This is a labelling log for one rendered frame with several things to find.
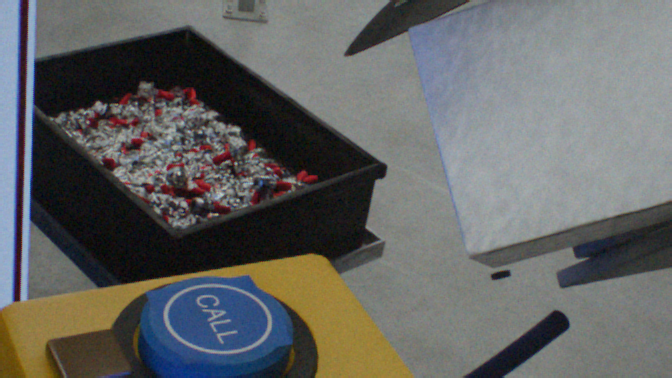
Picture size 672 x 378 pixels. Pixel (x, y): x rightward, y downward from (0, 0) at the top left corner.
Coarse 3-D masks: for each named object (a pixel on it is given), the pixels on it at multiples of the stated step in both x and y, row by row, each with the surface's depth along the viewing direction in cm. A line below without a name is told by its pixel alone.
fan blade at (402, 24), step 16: (416, 0) 83; (432, 0) 80; (448, 0) 79; (464, 0) 77; (384, 16) 84; (400, 16) 82; (416, 16) 80; (432, 16) 78; (368, 32) 83; (384, 32) 81; (400, 32) 79; (352, 48) 82; (368, 48) 80
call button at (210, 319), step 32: (192, 288) 33; (224, 288) 34; (256, 288) 34; (160, 320) 32; (192, 320) 32; (224, 320) 32; (256, 320) 33; (288, 320) 33; (160, 352) 31; (192, 352) 31; (224, 352) 31; (256, 352) 32; (288, 352) 32
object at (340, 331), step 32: (320, 256) 37; (96, 288) 35; (128, 288) 35; (160, 288) 34; (288, 288) 36; (320, 288) 36; (0, 320) 33; (32, 320) 33; (64, 320) 33; (96, 320) 33; (128, 320) 33; (320, 320) 35; (352, 320) 35; (0, 352) 33; (32, 352) 32; (128, 352) 32; (320, 352) 34; (352, 352) 34; (384, 352) 34
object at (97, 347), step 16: (64, 336) 32; (80, 336) 32; (96, 336) 32; (112, 336) 32; (48, 352) 31; (64, 352) 31; (80, 352) 31; (96, 352) 31; (112, 352) 31; (64, 368) 31; (80, 368) 31; (96, 368) 31; (112, 368) 31; (128, 368) 31
